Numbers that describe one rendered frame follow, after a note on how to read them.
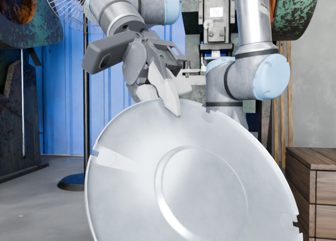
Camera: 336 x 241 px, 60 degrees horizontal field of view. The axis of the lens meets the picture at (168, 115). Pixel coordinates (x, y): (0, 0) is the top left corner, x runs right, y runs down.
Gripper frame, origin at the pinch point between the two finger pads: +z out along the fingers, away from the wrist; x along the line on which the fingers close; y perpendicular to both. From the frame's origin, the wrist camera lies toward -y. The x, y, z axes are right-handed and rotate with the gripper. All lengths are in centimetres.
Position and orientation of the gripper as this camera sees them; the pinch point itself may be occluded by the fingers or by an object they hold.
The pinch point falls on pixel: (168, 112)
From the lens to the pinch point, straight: 41.6
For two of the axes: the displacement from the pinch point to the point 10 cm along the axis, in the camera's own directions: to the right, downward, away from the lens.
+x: -4.5, 6.9, 5.7
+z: 4.5, 7.3, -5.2
